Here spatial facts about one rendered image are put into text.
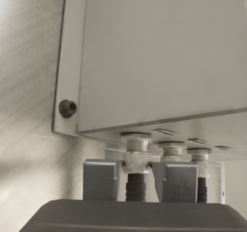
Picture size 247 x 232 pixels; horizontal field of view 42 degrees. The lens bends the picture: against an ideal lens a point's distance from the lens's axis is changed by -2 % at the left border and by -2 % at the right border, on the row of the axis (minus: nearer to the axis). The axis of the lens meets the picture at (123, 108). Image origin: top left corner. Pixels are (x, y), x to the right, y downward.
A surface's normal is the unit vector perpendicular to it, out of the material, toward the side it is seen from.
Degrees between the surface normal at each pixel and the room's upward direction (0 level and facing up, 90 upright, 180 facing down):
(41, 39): 90
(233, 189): 180
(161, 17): 137
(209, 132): 132
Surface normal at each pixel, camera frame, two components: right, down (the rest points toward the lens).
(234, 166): -0.50, 0.50
